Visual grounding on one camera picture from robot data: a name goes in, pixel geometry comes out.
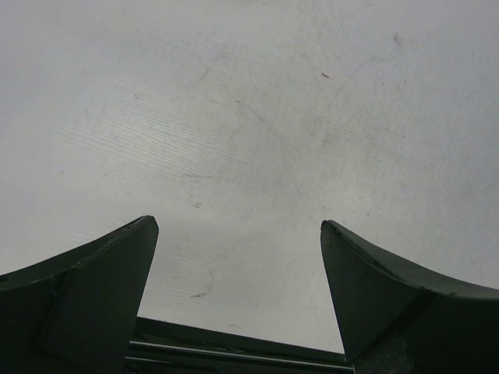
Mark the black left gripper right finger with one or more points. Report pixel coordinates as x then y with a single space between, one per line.
395 316

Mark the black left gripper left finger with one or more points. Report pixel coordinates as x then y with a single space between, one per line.
75 312

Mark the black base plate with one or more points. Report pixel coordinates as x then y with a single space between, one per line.
162 347

